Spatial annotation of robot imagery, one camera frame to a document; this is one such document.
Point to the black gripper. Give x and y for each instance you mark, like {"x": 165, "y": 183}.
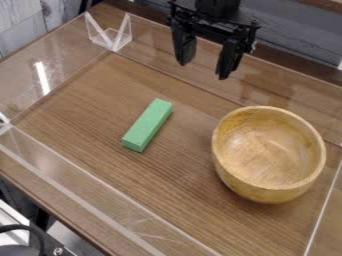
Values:
{"x": 217, "y": 20}

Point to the green rectangular block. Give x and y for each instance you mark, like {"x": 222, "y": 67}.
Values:
{"x": 148, "y": 125}

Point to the brown wooden bowl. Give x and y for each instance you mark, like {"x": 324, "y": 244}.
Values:
{"x": 269, "y": 154}

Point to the clear acrylic corner bracket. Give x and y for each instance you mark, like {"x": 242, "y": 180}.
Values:
{"x": 110, "y": 38}

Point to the clear acrylic tray wall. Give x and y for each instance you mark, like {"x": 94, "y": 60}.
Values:
{"x": 71, "y": 96}

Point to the black metal bracket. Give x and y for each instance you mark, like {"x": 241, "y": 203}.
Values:
{"x": 57, "y": 249}

